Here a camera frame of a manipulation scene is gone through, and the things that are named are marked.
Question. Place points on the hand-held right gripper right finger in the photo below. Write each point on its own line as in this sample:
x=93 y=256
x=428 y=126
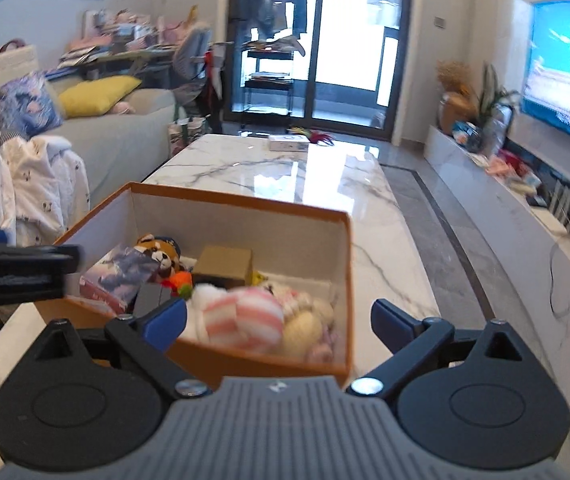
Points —
x=395 y=325

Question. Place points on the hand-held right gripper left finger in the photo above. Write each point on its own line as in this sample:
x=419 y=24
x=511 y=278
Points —
x=165 y=324

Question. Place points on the orange crochet fruit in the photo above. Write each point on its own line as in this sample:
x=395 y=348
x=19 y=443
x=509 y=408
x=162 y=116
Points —
x=181 y=280

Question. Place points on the picture-print card box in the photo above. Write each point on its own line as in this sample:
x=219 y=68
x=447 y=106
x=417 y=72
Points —
x=120 y=272

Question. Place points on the red panda sailor plush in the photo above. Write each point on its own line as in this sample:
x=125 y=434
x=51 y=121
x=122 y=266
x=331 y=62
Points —
x=162 y=252

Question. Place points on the white plush with striped hat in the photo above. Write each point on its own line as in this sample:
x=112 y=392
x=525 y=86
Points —
x=245 y=317

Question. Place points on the tan gift box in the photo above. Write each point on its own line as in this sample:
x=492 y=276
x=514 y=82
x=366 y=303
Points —
x=222 y=262

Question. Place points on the cream crochet doll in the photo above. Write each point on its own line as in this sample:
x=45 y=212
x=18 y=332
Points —
x=302 y=330

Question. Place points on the orange cardboard box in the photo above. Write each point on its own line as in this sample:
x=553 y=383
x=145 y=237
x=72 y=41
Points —
x=275 y=367

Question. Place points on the white printed blanket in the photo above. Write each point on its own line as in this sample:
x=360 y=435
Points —
x=30 y=180

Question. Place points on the blue floral pillow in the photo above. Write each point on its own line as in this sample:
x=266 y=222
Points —
x=20 y=105

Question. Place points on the light grey sofa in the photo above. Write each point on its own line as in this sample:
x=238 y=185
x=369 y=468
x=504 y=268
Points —
x=115 y=145

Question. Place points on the white marble television cabinet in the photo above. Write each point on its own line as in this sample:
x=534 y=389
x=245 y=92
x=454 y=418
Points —
x=515 y=240

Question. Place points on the yellow pillow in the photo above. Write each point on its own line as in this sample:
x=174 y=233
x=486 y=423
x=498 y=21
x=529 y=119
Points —
x=95 y=95

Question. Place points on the cream bag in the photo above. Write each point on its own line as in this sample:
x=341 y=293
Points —
x=15 y=60

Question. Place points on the pink soft toy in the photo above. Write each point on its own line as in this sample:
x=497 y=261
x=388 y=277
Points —
x=124 y=108

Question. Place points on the printed shopping bag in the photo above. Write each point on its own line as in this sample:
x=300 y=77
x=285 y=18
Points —
x=185 y=137

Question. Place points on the red box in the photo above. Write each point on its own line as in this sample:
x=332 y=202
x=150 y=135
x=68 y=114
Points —
x=507 y=162

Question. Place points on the colourful feather toy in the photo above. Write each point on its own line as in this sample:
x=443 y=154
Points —
x=315 y=137

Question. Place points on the white router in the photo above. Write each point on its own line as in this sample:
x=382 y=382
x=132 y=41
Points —
x=565 y=210

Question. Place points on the small white box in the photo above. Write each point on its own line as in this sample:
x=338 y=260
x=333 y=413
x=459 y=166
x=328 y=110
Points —
x=288 y=143

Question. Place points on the gold vase with dried flowers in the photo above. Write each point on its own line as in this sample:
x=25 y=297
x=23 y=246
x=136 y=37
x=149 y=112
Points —
x=457 y=110

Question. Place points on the cluttered study desk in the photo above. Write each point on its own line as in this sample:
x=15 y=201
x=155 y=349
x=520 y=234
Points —
x=130 y=55

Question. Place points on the green potted plant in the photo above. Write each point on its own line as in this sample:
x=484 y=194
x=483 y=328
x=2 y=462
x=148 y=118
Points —
x=495 y=105

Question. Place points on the grey desk chair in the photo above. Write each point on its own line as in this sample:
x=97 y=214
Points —
x=190 y=55

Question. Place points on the black shelf cart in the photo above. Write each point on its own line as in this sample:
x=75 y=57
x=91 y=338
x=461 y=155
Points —
x=267 y=80

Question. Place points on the glass balcony door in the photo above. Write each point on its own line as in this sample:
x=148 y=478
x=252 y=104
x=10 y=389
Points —
x=345 y=35

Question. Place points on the hanging dark clothes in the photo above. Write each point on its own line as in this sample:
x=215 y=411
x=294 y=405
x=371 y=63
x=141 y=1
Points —
x=285 y=5

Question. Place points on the wall television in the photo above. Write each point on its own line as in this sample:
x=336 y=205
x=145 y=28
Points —
x=565 y=70

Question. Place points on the wall switch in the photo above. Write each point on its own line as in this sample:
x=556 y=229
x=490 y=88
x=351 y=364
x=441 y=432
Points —
x=439 y=21

